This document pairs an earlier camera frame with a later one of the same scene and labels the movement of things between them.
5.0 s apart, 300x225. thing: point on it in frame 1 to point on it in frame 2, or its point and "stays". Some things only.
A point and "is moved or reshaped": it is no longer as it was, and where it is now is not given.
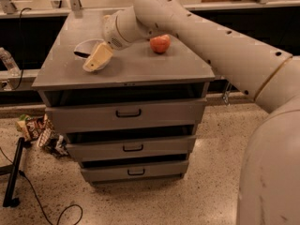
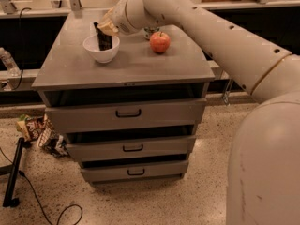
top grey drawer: (87, 118) stays
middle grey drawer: (132, 148) stays
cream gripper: (112, 32) to (120, 18)
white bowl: (87, 46) is moved or reshaped
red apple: (159, 44) stays
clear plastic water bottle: (9, 63) stays
